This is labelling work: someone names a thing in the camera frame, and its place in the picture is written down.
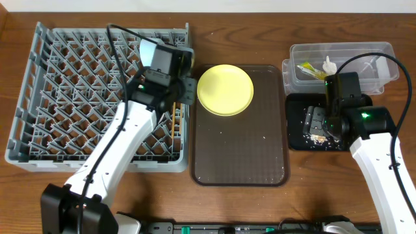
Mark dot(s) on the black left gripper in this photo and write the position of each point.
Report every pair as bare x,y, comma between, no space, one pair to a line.
189,91

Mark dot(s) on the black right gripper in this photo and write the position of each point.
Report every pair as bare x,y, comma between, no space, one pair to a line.
315,121

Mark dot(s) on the wooden chopstick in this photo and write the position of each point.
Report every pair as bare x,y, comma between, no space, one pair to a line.
173,121
181,115

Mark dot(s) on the yellow plate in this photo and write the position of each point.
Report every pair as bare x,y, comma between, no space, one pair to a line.
225,90

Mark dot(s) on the light blue bowl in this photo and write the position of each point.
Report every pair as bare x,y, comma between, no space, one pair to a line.
146,50

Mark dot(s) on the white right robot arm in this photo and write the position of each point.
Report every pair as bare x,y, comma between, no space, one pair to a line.
380,160

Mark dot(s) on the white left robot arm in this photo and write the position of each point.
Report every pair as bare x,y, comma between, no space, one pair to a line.
83,204

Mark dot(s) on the black waste tray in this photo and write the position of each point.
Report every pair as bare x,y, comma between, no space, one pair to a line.
297,123

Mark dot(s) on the rice food scraps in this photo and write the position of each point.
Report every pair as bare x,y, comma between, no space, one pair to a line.
318,139

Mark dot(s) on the clear plastic bin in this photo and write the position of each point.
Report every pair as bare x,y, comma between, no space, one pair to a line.
373,71

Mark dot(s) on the yellow green wrapper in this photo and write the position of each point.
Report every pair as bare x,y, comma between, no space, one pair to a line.
307,69

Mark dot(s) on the crumpled white tissue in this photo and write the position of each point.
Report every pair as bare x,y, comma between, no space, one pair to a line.
329,67

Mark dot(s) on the brown serving tray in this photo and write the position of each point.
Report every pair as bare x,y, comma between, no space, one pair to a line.
248,149

